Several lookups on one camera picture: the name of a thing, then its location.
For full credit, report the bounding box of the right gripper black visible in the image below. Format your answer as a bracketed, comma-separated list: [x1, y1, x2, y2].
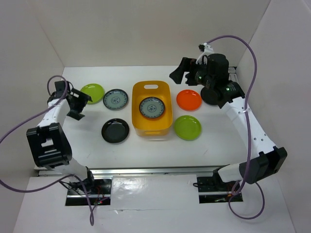
[169, 57, 214, 89]

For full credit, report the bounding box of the green plate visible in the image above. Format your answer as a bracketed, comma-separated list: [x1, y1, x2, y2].
[80, 83, 105, 104]
[173, 115, 202, 141]

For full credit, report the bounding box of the blue patterned plate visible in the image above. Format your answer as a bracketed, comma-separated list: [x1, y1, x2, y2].
[138, 97, 165, 119]
[103, 89, 129, 111]

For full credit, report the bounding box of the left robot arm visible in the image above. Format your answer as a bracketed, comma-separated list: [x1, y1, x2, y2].
[26, 81, 96, 194]

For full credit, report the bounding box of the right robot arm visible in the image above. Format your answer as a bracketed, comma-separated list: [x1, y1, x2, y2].
[169, 53, 287, 190]

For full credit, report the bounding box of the yellow plastic bin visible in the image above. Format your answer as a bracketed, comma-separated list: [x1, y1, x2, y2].
[132, 81, 173, 137]

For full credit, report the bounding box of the orange plate far left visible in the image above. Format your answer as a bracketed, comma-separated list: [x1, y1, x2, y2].
[176, 89, 202, 111]

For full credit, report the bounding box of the black plate right side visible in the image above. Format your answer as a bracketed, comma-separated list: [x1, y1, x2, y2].
[200, 87, 219, 106]

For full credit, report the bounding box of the black plate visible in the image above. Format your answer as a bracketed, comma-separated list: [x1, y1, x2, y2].
[101, 118, 129, 144]
[200, 87, 219, 106]

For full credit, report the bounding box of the black plate left side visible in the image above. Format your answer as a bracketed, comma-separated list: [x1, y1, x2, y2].
[101, 118, 129, 144]

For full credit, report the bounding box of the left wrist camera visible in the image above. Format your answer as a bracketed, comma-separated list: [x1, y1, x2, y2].
[54, 81, 68, 96]

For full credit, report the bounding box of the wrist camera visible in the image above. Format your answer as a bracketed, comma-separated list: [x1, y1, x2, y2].
[54, 81, 68, 96]
[196, 42, 214, 64]

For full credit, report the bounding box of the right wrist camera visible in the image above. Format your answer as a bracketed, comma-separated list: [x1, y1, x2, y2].
[196, 42, 214, 64]

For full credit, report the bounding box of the aluminium side rail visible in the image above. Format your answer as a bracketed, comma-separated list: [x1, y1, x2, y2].
[228, 67, 239, 83]

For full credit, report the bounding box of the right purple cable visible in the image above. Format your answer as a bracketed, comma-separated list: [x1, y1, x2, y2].
[206, 35, 266, 220]

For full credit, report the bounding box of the purple cable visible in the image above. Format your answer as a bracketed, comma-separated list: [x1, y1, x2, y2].
[206, 35, 266, 220]
[0, 75, 95, 226]

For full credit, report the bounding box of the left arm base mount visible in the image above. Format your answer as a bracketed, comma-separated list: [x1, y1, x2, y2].
[60, 178, 112, 206]

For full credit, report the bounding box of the aluminium front rail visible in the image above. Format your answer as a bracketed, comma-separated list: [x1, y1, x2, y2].
[36, 166, 219, 176]

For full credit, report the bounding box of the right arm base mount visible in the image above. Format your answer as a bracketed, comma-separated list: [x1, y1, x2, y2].
[192, 172, 243, 204]

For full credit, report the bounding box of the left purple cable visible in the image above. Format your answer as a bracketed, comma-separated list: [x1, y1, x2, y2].
[0, 75, 95, 226]

